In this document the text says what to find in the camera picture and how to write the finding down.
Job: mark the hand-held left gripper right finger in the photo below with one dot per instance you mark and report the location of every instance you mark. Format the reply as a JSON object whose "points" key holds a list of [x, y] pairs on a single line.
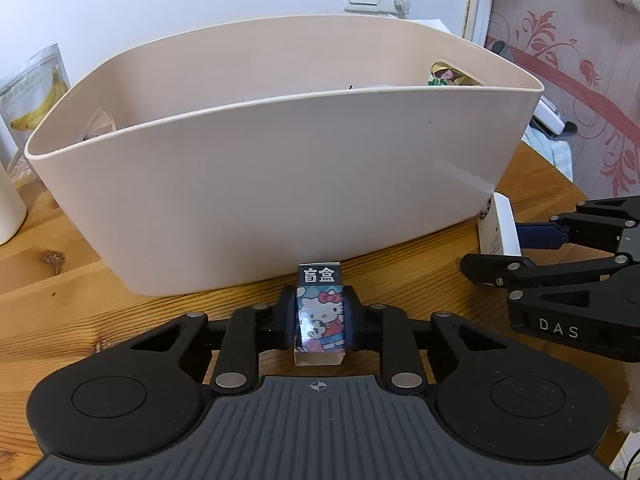
{"points": [[352, 320]]}

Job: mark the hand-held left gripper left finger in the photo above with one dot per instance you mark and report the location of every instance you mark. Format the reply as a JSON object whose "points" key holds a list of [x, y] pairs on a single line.
{"points": [[289, 320]]}

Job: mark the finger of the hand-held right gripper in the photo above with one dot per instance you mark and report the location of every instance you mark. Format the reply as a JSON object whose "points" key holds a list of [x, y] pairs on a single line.
{"points": [[595, 225], [540, 275]]}

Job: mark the small cartoon cat box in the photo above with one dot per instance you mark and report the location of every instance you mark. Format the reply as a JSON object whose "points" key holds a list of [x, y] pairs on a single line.
{"points": [[320, 310]]}

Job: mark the small white card box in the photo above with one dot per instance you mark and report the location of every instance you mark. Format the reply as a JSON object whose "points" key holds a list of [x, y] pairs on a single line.
{"points": [[500, 225]]}

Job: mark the beige plastic storage bin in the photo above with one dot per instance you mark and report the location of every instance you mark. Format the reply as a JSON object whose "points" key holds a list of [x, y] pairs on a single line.
{"points": [[275, 170]]}

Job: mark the blue white cloth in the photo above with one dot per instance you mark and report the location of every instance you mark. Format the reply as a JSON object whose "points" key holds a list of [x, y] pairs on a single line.
{"points": [[550, 155]]}

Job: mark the grey shark toy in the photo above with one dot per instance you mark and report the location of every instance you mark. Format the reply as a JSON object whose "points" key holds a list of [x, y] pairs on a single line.
{"points": [[502, 50]]}

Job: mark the white paper sheet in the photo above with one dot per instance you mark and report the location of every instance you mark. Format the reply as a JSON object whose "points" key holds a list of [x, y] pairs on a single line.
{"points": [[430, 23]]}

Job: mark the white thermos bottle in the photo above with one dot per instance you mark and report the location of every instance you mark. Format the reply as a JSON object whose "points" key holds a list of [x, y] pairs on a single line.
{"points": [[10, 205]]}

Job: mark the banana chip snack bag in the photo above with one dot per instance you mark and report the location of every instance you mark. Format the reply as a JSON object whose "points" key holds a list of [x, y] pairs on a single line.
{"points": [[35, 100]]}

